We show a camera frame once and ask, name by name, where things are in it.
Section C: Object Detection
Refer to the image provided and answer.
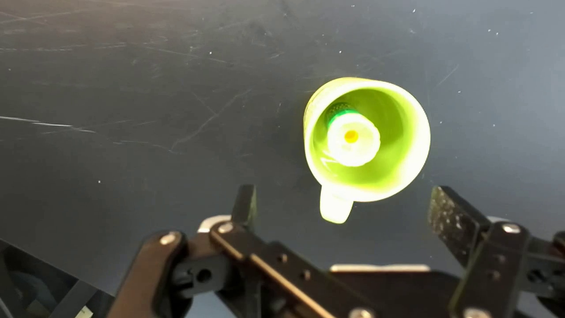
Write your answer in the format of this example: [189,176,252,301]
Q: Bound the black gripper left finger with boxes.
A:
[104,184,378,318]

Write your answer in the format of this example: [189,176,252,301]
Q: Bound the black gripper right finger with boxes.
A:
[425,184,565,318]

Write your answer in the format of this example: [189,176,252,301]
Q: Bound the lime green cup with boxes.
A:
[302,77,433,227]

